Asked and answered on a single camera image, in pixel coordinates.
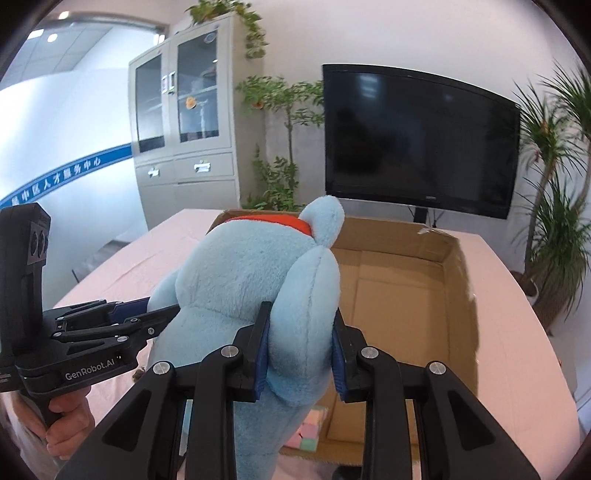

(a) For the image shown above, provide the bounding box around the brown cardboard box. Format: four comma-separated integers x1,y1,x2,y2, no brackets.
235,217,478,479

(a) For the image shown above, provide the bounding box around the palm-like potted plant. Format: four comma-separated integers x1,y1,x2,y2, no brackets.
514,64,590,330

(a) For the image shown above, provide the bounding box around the pink bed sheet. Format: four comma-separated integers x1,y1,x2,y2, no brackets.
43,209,580,479

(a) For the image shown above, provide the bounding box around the light blue plush toy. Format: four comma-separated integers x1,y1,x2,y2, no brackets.
148,196,345,479

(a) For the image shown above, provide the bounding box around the green leafy plant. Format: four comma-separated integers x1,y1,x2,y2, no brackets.
236,75,325,212

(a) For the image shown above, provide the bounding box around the pastel magic cube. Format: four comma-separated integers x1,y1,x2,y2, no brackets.
284,405,329,452

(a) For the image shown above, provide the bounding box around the grey metal cabinet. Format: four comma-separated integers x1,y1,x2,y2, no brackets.
128,14,266,228

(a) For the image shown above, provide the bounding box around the black flat television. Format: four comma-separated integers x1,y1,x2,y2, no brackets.
322,64,521,220

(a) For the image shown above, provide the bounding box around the trailing plant on cabinet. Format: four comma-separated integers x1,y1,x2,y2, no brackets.
184,0,270,60

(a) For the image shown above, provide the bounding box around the person's left hand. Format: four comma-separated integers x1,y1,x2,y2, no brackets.
9,387,95,460

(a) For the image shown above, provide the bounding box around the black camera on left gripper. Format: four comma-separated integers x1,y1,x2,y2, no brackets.
1,203,51,366

